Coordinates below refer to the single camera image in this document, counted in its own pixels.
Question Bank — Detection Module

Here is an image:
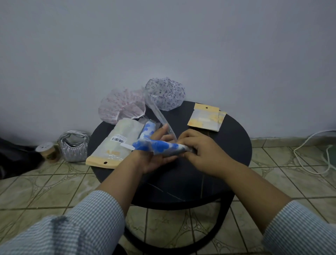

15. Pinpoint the person's left hand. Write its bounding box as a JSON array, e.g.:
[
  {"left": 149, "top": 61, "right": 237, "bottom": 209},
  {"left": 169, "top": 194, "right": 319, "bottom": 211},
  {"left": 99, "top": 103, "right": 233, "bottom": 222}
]
[{"left": 132, "top": 124, "right": 179, "bottom": 174}]

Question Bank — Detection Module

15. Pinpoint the ribbon spool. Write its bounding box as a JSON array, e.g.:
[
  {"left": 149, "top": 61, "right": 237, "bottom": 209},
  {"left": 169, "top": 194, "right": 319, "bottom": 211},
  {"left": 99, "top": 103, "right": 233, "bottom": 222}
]
[{"left": 35, "top": 142, "right": 59, "bottom": 163}]

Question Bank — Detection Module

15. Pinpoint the white cable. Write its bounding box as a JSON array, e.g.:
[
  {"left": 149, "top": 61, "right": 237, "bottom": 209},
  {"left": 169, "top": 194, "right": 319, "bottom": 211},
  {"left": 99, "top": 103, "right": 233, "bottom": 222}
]
[{"left": 293, "top": 130, "right": 336, "bottom": 175}]

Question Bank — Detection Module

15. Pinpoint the cream packet with barcode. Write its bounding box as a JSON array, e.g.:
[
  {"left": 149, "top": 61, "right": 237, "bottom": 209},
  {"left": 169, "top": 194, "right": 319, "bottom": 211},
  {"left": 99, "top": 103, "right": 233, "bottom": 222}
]
[{"left": 86, "top": 117, "right": 145, "bottom": 170}]

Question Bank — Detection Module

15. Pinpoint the person's right hand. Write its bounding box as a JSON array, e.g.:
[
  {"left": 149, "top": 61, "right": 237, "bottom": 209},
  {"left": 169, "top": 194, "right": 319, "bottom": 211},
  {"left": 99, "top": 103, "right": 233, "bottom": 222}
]
[{"left": 177, "top": 129, "right": 236, "bottom": 180}]

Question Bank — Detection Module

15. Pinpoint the pink print shower cap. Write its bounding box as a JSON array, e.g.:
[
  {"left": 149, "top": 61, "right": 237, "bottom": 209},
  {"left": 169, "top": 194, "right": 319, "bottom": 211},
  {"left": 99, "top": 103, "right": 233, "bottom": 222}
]
[{"left": 98, "top": 88, "right": 146, "bottom": 125}]

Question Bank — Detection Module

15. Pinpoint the black bag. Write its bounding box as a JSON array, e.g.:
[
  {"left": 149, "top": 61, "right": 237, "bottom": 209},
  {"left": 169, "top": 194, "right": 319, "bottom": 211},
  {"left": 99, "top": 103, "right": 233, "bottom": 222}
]
[{"left": 0, "top": 137, "right": 44, "bottom": 180}]

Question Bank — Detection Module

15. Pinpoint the blue flower shower cap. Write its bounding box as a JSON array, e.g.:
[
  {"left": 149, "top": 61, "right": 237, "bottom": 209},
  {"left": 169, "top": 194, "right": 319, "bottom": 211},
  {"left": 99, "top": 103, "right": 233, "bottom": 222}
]
[
  {"left": 132, "top": 139, "right": 191, "bottom": 157},
  {"left": 140, "top": 120, "right": 157, "bottom": 141}
]

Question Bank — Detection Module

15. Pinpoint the silver quilted handbag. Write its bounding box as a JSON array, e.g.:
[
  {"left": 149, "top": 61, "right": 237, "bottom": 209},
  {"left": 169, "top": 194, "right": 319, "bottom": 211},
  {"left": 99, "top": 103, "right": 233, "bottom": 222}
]
[{"left": 57, "top": 130, "right": 91, "bottom": 163}]

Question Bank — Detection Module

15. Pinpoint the stack of yellow small pouches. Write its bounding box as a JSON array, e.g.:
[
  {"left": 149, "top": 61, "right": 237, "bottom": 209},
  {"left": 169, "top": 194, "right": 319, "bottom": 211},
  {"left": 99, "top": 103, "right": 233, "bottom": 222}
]
[{"left": 187, "top": 103, "right": 227, "bottom": 132}]

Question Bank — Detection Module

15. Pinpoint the pale green appliance base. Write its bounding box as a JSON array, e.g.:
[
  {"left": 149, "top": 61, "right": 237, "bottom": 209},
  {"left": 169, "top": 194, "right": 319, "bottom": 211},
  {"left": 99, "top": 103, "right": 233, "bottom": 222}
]
[{"left": 328, "top": 146, "right": 336, "bottom": 168}]

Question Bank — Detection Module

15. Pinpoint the black round side table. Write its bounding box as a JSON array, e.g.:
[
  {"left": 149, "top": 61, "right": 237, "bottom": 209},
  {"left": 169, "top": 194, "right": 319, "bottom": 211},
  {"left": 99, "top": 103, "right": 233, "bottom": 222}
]
[{"left": 87, "top": 101, "right": 252, "bottom": 255}]

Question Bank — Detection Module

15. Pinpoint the person's left forearm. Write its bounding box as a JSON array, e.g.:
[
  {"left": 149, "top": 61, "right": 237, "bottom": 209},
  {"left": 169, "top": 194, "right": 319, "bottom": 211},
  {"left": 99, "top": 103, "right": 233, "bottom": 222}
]
[{"left": 0, "top": 157, "right": 147, "bottom": 255}]

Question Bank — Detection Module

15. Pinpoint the person's right forearm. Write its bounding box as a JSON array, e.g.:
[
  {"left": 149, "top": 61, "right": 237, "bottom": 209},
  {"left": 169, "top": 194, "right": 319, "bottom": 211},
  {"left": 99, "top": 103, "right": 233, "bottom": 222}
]
[{"left": 223, "top": 167, "right": 336, "bottom": 255}]

